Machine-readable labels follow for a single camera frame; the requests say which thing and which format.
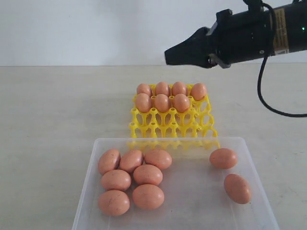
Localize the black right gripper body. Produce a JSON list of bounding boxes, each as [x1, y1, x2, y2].
[[206, 2, 288, 69]]

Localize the brown egg tray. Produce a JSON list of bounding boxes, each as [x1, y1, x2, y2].
[[154, 81, 171, 97], [136, 83, 153, 97], [172, 81, 188, 96]]

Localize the brown egg bin bottom edge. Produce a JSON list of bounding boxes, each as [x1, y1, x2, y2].
[[173, 93, 190, 113]]

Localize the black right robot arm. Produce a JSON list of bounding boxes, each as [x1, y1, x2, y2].
[[165, 0, 307, 69]]

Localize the yellow plastic egg tray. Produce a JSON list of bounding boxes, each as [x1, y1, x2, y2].
[[129, 84, 218, 138]]

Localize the brown egg centre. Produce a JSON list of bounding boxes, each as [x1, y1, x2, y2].
[[144, 149, 172, 170]]

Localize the brown egg upper middle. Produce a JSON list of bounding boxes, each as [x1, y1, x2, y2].
[[119, 149, 144, 173]]

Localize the brown egg top right corner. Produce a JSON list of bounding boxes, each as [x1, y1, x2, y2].
[[133, 164, 163, 186]]

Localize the clear plastic bin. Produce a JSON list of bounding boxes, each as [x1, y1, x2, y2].
[[72, 137, 279, 230]]

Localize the brown egg large upper left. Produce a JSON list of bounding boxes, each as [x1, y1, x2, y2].
[[98, 149, 121, 175]]

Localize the brown egg lower right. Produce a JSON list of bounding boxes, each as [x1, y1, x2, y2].
[[100, 170, 131, 191]]

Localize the black camera cable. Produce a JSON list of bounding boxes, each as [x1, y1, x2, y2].
[[258, 0, 307, 118]]

